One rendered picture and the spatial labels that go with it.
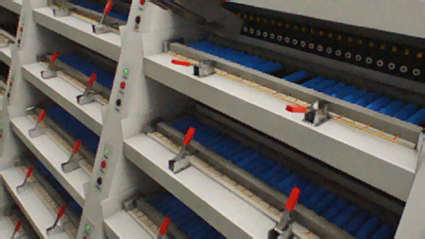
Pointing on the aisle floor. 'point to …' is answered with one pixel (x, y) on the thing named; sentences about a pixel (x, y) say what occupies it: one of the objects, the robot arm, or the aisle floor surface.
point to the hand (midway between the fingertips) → (212, 19)
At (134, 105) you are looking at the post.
